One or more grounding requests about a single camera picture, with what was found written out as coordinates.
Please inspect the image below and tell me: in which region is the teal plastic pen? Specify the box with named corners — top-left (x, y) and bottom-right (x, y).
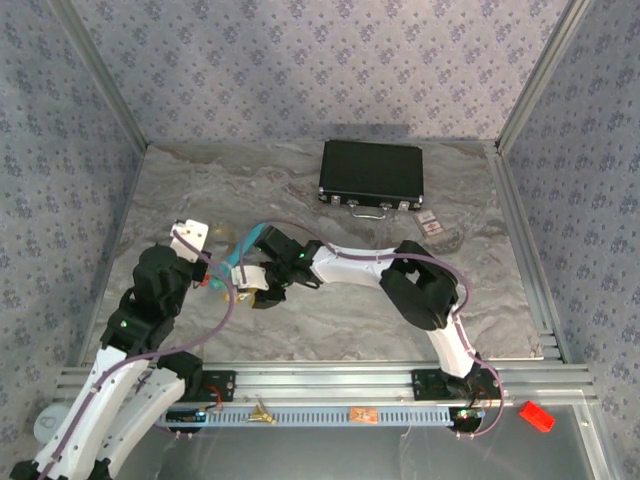
top-left (208, 223), bottom-right (269, 292)

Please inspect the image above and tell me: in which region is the black carrying case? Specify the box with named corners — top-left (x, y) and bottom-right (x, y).
top-left (317, 139), bottom-right (425, 221)

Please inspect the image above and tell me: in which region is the small circuit board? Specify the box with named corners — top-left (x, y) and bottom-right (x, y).
top-left (165, 407), bottom-right (209, 424)
top-left (452, 407), bottom-right (486, 426)

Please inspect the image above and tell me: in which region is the small red white box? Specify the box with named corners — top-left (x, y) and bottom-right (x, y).
top-left (413, 209), bottom-right (447, 242)

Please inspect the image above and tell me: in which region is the tape roll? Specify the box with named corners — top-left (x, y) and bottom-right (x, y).
top-left (33, 403), bottom-right (71, 445)

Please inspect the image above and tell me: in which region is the red plastic block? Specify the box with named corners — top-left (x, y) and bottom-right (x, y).
top-left (518, 400), bottom-right (557, 434)

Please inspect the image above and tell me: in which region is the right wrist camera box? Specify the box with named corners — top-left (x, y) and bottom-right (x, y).
top-left (230, 263), bottom-right (270, 292)

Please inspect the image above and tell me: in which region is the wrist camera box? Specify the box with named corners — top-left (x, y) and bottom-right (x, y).
top-left (230, 263), bottom-right (270, 292)
top-left (168, 218), bottom-right (211, 265)

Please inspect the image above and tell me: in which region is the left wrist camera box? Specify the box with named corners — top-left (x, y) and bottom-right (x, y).
top-left (168, 218), bottom-right (211, 265)

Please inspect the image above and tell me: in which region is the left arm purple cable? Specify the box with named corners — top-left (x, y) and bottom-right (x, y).
top-left (37, 229), bottom-right (236, 480)

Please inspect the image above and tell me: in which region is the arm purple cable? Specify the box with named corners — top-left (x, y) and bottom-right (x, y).
top-left (37, 229), bottom-right (236, 480)
top-left (237, 220), bottom-right (505, 441)

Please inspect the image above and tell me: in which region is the aluminium side rail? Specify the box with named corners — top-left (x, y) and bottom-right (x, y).
top-left (64, 143), bottom-right (149, 371)
top-left (487, 142), bottom-right (571, 364)

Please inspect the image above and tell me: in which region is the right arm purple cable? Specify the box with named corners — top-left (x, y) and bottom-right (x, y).
top-left (237, 220), bottom-right (505, 441)

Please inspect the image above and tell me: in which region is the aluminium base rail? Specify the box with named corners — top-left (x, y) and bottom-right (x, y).
top-left (54, 362), bottom-right (599, 407)

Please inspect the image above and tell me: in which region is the grey slotted cable duct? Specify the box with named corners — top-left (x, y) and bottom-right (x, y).
top-left (154, 405), bottom-right (484, 429)

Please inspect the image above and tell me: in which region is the small metal chain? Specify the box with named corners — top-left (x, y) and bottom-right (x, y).
top-left (424, 225), bottom-right (469, 254)

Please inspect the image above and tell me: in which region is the aluminium frame post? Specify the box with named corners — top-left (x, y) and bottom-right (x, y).
top-left (493, 0), bottom-right (594, 156)
top-left (49, 0), bottom-right (150, 151)

